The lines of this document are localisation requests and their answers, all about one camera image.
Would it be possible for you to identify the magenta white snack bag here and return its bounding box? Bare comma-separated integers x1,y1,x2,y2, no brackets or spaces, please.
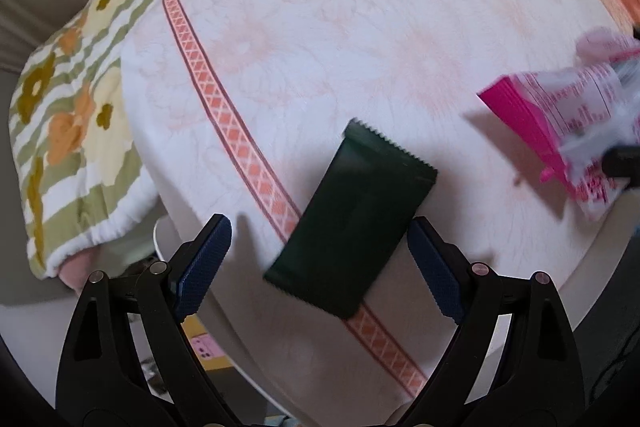
478,27,639,221

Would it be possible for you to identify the dark green snack packet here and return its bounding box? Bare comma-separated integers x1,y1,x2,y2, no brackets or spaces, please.
264,119,438,320

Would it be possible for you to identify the yellow cushion stool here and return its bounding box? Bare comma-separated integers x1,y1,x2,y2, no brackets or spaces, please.
182,314,233,372

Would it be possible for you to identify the pink phone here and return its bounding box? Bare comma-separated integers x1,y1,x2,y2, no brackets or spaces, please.
190,334,224,361

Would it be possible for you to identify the pink pillow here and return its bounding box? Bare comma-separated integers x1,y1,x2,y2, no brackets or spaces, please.
58,246,105,295

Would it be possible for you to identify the floral striped blanket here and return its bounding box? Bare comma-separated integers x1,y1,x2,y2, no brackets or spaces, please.
9,0,158,279

